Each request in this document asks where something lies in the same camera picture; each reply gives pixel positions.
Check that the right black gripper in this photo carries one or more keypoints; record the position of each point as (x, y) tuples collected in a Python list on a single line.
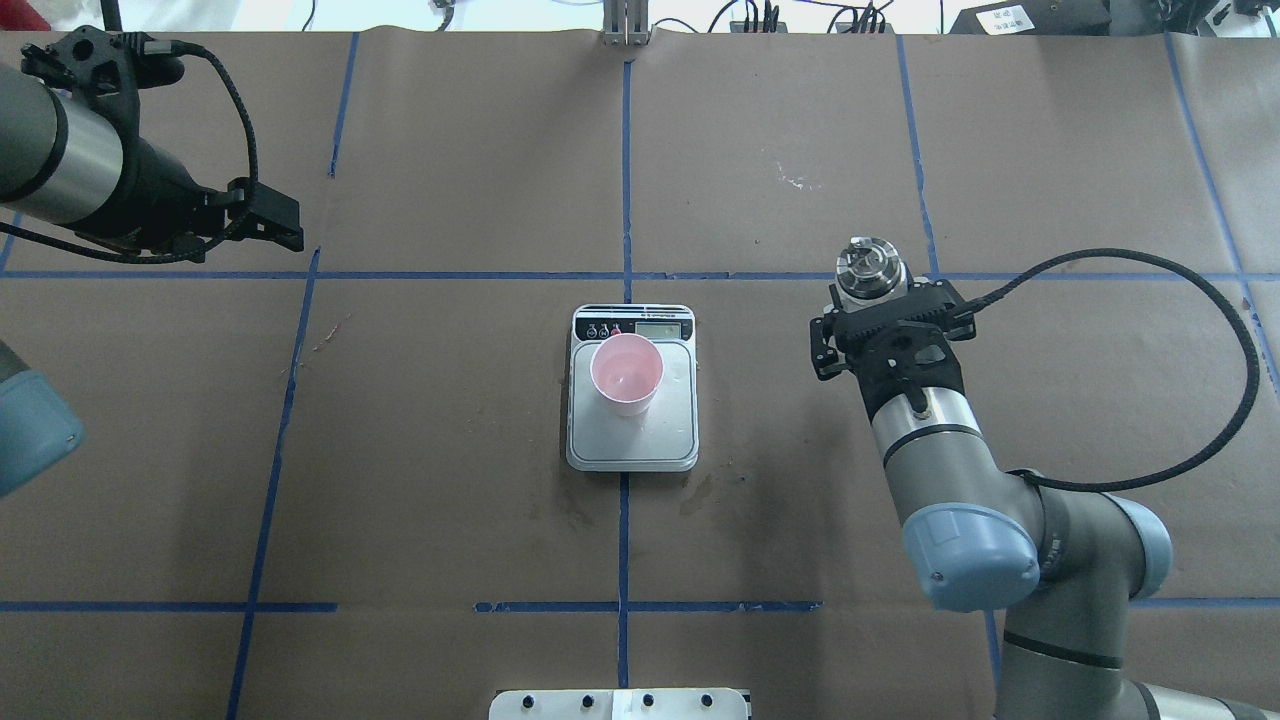
[(824, 352)]

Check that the aluminium frame post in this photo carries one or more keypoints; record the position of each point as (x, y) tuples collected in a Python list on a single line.
[(626, 23)]

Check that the digital kitchen scale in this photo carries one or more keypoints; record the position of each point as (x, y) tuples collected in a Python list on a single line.
[(666, 438)]

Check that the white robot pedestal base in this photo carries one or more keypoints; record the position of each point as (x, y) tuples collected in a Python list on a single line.
[(623, 703)]

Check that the glass sauce bottle metal pourer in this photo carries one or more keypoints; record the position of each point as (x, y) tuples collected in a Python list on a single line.
[(869, 271)]

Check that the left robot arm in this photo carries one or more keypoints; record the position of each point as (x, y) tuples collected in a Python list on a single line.
[(74, 157)]

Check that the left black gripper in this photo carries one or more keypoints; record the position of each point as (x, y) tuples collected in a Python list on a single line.
[(160, 183)]

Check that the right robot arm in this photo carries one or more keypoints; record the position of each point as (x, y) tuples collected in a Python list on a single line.
[(1064, 566)]

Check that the pink paper cup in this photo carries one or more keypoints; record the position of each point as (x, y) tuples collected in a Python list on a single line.
[(626, 371)]

